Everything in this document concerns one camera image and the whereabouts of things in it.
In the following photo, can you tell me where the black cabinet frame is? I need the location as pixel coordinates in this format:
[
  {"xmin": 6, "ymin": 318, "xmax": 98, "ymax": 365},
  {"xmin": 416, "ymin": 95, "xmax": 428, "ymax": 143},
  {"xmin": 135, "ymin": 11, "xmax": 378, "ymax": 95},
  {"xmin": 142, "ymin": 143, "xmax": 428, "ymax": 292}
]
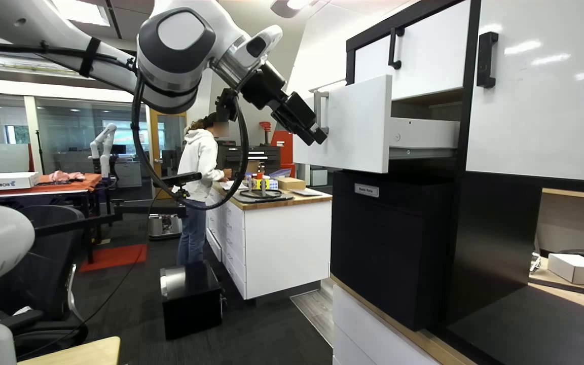
[{"xmin": 328, "ymin": 0, "xmax": 584, "ymax": 332}]

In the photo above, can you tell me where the white drawer silver handle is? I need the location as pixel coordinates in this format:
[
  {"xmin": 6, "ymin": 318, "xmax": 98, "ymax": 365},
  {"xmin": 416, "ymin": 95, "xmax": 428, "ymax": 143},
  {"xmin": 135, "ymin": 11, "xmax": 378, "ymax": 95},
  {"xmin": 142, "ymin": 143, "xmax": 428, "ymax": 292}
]
[{"xmin": 291, "ymin": 73, "xmax": 462, "ymax": 176}]

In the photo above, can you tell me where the black fabric storage bin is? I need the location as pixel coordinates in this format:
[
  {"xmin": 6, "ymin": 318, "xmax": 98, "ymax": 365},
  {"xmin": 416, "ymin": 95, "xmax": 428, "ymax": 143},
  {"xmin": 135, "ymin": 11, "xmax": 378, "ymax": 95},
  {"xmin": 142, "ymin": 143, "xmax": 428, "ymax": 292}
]
[{"xmin": 328, "ymin": 167, "xmax": 457, "ymax": 332}]

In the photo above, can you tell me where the black office chair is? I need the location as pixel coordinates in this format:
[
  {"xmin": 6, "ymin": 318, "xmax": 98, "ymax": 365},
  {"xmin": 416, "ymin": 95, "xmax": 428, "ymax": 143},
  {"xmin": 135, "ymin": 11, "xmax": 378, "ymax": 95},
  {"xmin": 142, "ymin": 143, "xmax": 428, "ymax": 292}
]
[{"xmin": 0, "ymin": 201, "xmax": 91, "ymax": 361}]

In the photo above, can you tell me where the white cabinet door black handle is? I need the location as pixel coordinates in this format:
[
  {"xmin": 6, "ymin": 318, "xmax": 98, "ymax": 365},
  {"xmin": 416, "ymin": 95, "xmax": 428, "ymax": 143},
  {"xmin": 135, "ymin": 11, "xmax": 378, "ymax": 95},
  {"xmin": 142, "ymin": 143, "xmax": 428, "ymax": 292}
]
[{"xmin": 467, "ymin": 0, "xmax": 584, "ymax": 184}]

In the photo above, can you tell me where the white floor appliance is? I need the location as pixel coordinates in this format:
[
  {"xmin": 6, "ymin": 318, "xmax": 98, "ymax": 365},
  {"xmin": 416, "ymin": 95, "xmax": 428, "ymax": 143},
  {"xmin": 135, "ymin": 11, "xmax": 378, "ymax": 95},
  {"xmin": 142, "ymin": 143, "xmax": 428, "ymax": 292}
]
[{"xmin": 145, "ymin": 210, "xmax": 189, "ymax": 239}]

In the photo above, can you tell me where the red floor mat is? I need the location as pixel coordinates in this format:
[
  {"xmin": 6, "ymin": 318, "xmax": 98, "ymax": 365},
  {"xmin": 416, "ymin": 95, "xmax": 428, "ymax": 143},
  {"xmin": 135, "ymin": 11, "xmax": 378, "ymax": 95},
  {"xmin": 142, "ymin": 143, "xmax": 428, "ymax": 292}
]
[{"xmin": 77, "ymin": 240, "xmax": 150, "ymax": 275}]

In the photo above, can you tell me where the black printer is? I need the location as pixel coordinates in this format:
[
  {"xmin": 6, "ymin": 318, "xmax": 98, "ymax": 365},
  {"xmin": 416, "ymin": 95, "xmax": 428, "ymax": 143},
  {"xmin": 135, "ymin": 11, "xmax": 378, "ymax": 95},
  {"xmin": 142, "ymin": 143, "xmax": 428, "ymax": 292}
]
[{"xmin": 217, "ymin": 141, "xmax": 281, "ymax": 180}]

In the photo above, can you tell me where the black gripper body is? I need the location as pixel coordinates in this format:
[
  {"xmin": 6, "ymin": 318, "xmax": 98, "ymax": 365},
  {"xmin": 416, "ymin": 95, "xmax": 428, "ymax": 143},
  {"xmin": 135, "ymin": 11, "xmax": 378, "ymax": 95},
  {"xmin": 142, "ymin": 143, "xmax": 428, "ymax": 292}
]
[{"xmin": 240, "ymin": 61, "xmax": 320, "ymax": 136}]

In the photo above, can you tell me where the small tan cardboard box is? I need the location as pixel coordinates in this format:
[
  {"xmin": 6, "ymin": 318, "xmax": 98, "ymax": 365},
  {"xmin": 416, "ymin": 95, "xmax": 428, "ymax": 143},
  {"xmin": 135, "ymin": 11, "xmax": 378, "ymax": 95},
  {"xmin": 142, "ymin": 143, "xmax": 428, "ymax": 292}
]
[{"xmin": 278, "ymin": 176, "xmax": 308, "ymax": 193}]

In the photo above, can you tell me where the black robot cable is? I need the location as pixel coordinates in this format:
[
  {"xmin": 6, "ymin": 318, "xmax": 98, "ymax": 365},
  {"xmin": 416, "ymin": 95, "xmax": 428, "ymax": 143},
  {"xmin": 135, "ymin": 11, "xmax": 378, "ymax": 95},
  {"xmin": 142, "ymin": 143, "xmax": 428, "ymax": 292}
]
[{"xmin": 0, "ymin": 32, "xmax": 252, "ymax": 212}]

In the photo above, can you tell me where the black floor box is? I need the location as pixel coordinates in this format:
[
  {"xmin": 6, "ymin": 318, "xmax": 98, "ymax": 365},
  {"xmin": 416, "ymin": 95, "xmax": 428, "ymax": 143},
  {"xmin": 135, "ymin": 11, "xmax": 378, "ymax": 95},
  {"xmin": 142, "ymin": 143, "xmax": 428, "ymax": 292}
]
[{"xmin": 158, "ymin": 261, "xmax": 227, "ymax": 342}]

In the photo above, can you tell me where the plain white cardboard box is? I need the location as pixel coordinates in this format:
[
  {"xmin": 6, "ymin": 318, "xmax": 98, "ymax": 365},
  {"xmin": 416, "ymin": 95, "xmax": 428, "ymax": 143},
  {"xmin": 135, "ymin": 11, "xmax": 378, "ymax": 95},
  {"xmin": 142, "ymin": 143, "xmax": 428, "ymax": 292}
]
[{"xmin": 545, "ymin": 251, "xmax": 584, "ymax": 288}]

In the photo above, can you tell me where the yellow bottle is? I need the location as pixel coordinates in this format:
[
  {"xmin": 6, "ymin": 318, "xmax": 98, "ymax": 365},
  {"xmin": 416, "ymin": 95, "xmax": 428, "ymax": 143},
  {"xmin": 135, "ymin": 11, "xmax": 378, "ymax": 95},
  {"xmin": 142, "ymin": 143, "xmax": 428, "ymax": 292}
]
[{"xmin": 250, "ymin": 170, "xmax": 270, "ymax": 197}]

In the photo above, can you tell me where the white counter wooden top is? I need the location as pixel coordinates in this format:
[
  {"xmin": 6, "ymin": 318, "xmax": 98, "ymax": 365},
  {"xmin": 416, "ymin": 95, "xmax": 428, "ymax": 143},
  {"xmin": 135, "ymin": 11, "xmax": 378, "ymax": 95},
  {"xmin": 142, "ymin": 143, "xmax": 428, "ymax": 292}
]
[{"xmin": 289, "ymin": 271, "xmax": 584, "ymax": 365}]

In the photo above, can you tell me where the light wooden table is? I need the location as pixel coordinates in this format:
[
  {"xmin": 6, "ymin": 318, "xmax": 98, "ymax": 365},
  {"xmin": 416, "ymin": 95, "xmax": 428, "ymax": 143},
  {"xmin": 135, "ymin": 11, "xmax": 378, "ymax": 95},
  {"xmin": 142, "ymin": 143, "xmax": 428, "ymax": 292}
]
[{"xmin": 15, "ymin": 334, "xmax": 123, "ymax": 365}]

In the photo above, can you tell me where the flat white labelled box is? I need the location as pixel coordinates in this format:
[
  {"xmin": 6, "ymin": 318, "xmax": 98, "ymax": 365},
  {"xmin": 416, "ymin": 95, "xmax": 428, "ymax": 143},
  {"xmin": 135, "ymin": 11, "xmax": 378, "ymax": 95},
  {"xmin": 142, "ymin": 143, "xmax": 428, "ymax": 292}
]
[{"xmin": 0, "ymin": 170, "xmax": 40, "ymax": 195}]

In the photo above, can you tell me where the table with red cloth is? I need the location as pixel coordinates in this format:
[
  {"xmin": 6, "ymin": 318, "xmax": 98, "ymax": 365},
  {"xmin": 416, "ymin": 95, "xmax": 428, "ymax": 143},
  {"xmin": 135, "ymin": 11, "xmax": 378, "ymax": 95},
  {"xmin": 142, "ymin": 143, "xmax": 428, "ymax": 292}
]
[{"xmin": 0, "ymin": 170, "xmax": 115, "ymax": 265}]

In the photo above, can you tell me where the round black tray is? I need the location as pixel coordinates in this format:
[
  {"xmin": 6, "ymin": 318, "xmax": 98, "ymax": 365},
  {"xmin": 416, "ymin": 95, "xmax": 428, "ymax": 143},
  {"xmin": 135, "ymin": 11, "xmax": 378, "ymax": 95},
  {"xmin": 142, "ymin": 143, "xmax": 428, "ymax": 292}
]
[{"xmin": 238, "ymin": 189, "xmax": 295, "ymax": 205}]

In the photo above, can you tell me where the black counter mat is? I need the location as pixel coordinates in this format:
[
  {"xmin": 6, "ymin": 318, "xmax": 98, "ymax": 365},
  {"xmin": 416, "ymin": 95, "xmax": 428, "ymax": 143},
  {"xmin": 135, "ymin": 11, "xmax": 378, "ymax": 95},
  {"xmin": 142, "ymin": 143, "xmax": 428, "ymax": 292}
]
[{"xmin": 447, "ymin": 285, "xmax": 584, "ymax": 365}]

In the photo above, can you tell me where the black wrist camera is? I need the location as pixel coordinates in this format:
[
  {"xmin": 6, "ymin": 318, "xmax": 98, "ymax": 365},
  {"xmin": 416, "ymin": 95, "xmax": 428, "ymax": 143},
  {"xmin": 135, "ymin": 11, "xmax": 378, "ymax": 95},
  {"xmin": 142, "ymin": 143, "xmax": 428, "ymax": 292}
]
[{"xmin": 213, "ymin": 84, "xmax": 242, "ymax": 125}]

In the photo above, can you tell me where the red cabinet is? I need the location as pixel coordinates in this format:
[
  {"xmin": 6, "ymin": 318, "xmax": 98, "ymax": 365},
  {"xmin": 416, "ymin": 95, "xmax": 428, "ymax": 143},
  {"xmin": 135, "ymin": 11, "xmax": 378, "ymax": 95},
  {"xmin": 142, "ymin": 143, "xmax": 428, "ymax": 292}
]
[{"xmin": 257, "ymin": 120, "xmax": 295, "ymax": 178}]

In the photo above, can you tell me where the person in white hoodie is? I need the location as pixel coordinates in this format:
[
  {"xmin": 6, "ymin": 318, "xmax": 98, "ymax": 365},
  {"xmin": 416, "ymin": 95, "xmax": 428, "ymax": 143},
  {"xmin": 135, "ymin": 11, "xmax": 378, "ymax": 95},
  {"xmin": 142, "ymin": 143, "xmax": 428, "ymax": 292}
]
[{"xmin": 174, "ymin": 109, "xmax": 234, "ymax": 268}]

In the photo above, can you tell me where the wooden door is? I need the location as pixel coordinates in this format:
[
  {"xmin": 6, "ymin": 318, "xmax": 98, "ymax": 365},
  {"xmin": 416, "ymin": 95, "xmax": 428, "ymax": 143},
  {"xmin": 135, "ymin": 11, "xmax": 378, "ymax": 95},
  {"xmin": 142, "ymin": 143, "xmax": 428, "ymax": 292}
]
[{"xmin": 143, "ymin": 107, "xmax": 167, "ymax": 182}]

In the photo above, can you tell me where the white island wooden top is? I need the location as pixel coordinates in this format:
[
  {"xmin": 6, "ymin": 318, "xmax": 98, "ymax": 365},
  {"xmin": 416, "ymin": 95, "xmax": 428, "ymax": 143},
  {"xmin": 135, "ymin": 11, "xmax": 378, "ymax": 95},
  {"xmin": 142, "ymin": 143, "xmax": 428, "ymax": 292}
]
[{"xmin": 205, "ymin": 178, "xmax": 335, "ymax": 302}]

